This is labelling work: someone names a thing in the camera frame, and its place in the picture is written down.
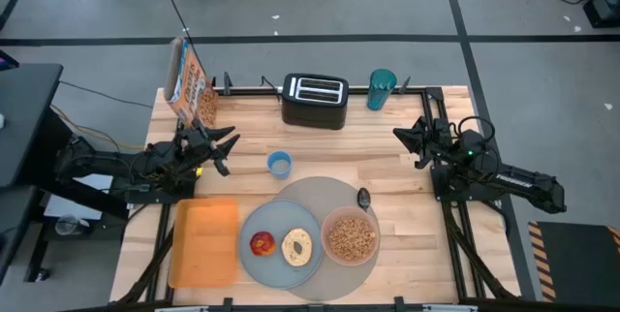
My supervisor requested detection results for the black metal table frame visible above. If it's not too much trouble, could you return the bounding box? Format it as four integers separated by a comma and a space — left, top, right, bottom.
110, 72, 522, 312

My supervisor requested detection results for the orange Cheerios cereal box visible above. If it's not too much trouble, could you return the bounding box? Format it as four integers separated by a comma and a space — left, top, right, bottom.
163, 36, 219, 129

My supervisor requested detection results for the grey-blue dinner plate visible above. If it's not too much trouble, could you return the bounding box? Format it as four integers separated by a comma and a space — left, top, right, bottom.
237, 199, 325, 291

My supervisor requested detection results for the black two-slot toaster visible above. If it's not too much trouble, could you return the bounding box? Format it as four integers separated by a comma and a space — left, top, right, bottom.
280, 72, 350, 131

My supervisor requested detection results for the black spoon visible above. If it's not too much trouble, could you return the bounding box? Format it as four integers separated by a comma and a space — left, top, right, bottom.
356, 187, 372, 213

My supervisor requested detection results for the orange plastic tray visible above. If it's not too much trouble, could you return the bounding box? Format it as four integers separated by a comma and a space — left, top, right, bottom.
168, 198, 241, 289

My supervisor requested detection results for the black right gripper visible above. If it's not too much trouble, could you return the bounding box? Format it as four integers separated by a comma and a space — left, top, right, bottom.
392, 116, 466, 171

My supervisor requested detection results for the small blue cup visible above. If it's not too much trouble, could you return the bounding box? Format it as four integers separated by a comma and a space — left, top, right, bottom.
265, 150, 295, 180

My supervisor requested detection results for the pale pink bowl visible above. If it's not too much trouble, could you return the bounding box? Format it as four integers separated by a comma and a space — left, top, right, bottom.
320, 205, 382, 267

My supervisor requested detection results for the browned bagel half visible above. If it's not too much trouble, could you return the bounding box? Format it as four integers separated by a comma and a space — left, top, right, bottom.
280, 227, 314, 268

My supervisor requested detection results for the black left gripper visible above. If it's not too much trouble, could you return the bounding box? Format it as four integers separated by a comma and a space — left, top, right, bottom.
169, 117, 242, 177

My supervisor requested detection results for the teal plastic tumbler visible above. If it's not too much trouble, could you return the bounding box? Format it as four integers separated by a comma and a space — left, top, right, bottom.
366, 68, 398, 111

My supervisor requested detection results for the black yellow hazard mat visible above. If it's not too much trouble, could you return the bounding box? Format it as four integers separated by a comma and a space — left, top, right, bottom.
527, 221, 620, 303

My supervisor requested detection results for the black side desk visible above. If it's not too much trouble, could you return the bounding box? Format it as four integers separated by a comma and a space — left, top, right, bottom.
0, 63, 64, 284

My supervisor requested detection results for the cereal loops heap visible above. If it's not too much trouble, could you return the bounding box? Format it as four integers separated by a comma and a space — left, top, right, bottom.
327, 215, 377, 261

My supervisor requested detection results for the white shelf board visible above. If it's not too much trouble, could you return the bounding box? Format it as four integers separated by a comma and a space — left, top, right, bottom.
43, 172, 118, 221

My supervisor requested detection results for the clear plastic cup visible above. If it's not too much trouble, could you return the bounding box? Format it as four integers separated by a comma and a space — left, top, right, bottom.
54, 213, 92, 236

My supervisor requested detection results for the red apple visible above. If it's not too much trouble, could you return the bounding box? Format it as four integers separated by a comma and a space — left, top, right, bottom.
249, 231, 277, 258

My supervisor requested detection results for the round grey placemat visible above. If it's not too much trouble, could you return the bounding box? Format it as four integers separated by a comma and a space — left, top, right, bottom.
273, 175, 383, 302

